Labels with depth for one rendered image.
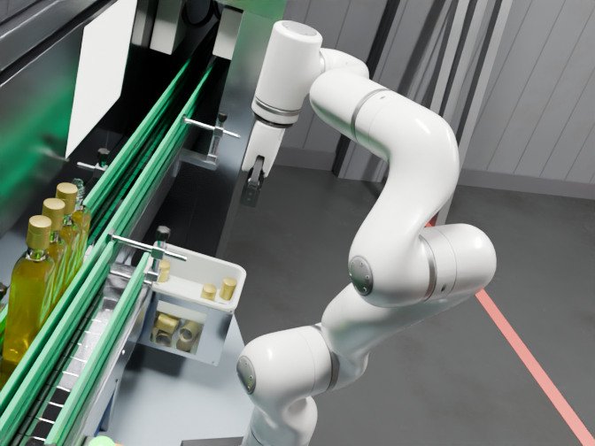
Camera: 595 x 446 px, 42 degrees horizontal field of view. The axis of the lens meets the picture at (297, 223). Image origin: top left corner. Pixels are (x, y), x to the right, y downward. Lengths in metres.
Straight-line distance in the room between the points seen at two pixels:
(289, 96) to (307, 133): 3.27
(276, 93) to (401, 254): 0.44
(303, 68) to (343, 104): 0.19
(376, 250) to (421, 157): 0.13
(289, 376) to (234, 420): 0.56
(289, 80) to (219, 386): 0.87
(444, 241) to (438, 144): 0.13
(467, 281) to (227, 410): 0.92
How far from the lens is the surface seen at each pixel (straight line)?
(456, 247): 1.05
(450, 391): 3.42
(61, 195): 1.37
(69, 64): 1.63
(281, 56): 1.29
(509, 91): 5.04
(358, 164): 4.69
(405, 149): 1.02
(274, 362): 1.29
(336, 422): 3.03
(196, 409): 1.84
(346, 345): 1.20
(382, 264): 0.98
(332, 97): 1.15
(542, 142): 5.39
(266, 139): 1.34
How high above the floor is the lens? 2.05
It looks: 30 degrees down
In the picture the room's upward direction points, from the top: 19 degrees clockwise
